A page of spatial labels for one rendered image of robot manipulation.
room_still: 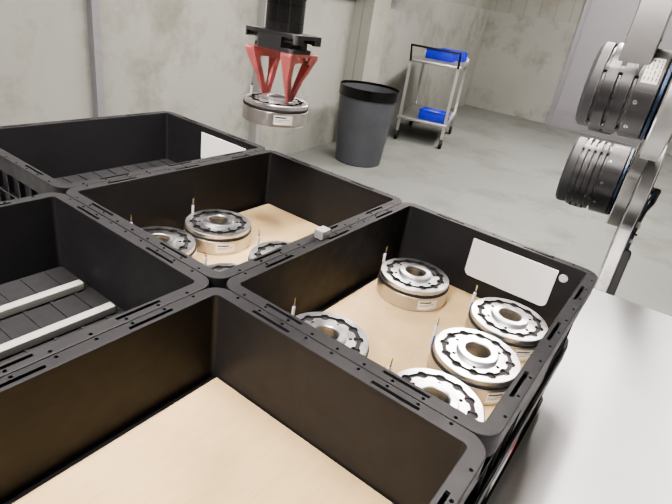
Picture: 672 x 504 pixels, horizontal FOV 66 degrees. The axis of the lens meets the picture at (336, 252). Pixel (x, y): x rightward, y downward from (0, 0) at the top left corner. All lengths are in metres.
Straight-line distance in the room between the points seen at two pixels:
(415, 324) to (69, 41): 2.33
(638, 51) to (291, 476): 0.80
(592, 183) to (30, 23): 2.25
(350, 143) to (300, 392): 3.69
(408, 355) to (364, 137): 3.50
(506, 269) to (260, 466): 0.46
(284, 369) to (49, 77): 2.37
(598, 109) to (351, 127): 3.21
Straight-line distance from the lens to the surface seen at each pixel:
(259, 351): 0.51
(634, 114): 0.98
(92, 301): 0.70
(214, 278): 0.55
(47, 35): 2.72
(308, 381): 0.48
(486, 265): 0.79
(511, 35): 8.10
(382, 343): 0.65
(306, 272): 0.63
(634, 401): 0.98
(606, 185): 1.44
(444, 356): 0.61
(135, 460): 0.50
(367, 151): 4.13
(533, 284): 0.78
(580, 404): 0.91
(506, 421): 0.45
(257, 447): 0.51
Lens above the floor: 1.21
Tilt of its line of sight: 27 degrees down
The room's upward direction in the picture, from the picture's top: 9 degrees clockwise
